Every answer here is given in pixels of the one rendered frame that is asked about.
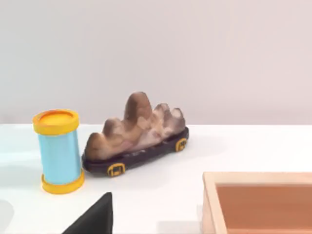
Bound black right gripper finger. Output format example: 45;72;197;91
61;192;114;234

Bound blue and yellow cylinder container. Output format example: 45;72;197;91
32;109;85;195

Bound brown rock ornament on black base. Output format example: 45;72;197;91
81;91;190;178

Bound shallow salmon-coloured box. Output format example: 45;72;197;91
202;171;312;234

